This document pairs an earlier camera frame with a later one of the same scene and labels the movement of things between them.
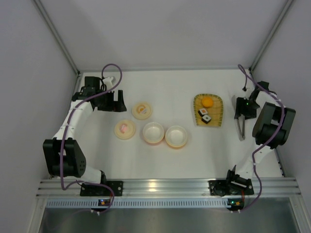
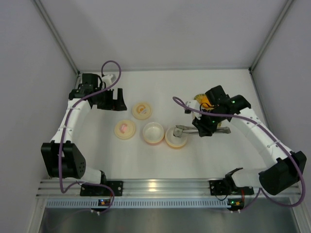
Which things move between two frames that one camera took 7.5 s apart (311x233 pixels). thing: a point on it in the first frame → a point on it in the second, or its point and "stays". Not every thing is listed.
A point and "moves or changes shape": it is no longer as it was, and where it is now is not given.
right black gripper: [242, 114] → [202, 126]
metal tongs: [240, 124] → [180, 130]
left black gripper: [107, 102] stays
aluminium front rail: [277, 187] stays
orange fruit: [207, 102] stays
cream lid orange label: [142, 110] stays
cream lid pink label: [124, 129] stays
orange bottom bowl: [176, 136] stays
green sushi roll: [206, 119] moves or changes shape
